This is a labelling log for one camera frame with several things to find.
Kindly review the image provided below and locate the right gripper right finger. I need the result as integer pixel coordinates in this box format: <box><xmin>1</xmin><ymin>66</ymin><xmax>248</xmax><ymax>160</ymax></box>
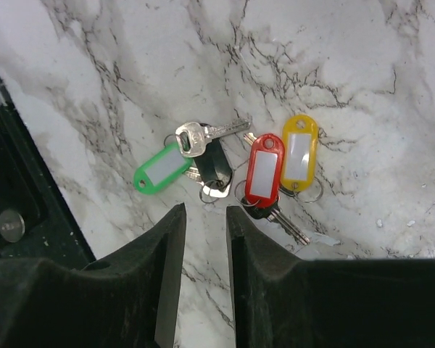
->
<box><xmin>226</xmin><ymin>206</ymin><xmax>435</xmax><ymax>347</ymax></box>

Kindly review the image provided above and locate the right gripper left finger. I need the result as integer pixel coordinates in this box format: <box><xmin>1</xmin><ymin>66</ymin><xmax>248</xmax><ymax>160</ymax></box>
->
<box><xmin>0</xmin><ymin>204</ymin><xmax>186</xmax><ymax>347</ymax></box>

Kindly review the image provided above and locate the green tag key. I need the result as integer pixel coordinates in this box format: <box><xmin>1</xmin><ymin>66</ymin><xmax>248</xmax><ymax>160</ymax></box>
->
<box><xmin>133</xmin><ymin>119</ymin><xmax>251</xmax><ymax>194</ymax></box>

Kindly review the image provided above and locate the red tag key lower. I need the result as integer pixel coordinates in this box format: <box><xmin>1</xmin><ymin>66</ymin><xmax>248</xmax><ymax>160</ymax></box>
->
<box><xmin>240</xmin><ymin>133</ymin><xmax>310</xmax><ymax>246</ymax></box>

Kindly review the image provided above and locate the black tag key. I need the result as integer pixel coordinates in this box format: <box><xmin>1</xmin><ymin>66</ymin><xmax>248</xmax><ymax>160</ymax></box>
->
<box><xmin>184</xmin><ymin>139</ymin><xmax>233</xmax><ymax>204</ymax></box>

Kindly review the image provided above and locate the yellow tag key lower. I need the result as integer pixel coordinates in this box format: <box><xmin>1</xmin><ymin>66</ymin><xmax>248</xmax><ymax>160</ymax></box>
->
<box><xmin>279</xmin><ymin>114</ymin><xmax>324</xmax><ymax>204</ymax></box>

